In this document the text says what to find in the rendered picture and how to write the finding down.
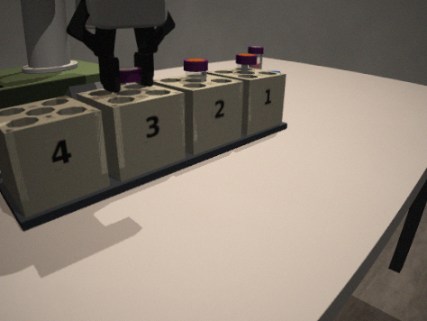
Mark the beige bucket adapter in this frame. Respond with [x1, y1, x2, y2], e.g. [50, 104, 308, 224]
[153, 74, 243, 155]
[0, 96, 110, 217]
[77, 85, 186, 182]
[206, 68, 286, 135]

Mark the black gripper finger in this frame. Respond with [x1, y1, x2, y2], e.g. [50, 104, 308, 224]
[133, 11, 176, 87]
[67, 0, 121, 93]

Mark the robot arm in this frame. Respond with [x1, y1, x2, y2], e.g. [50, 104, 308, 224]
[21, 0, 77, 74]

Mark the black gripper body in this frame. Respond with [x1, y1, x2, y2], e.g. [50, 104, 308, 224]
[86, 0, 168, 29]

